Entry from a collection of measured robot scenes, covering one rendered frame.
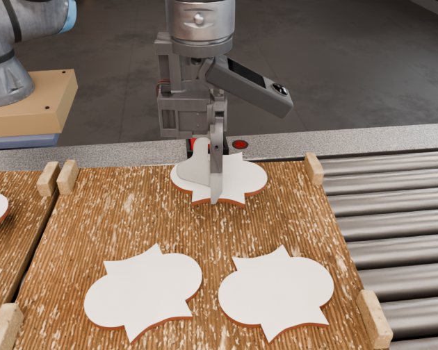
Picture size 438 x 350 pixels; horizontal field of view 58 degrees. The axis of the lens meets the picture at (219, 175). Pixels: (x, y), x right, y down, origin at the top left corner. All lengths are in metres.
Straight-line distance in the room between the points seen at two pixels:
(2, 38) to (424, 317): 0.90
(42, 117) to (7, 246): 0.40
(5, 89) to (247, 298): 0.72
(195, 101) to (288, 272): 0.23
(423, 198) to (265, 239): 0.28
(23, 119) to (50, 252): 0.44
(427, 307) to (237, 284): 0.23
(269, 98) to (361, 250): 0.25
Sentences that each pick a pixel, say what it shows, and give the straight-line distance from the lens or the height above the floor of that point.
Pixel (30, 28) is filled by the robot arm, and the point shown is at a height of 1.06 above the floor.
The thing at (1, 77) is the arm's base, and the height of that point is 0.98.
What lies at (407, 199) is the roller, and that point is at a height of 0.92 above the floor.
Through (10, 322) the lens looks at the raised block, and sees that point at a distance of 0.48.
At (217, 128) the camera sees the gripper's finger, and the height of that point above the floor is 1.09.
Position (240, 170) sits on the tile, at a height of 0.98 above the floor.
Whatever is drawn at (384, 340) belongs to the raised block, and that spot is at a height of 0.95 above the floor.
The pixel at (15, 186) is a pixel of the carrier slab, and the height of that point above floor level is 0.94.
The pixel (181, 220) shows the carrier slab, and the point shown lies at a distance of 0.56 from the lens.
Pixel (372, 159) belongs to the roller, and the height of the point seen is 0.92.
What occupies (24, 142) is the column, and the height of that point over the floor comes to 0.86.
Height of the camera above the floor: 1.33
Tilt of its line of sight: 38 degrees down
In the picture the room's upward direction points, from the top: straight up
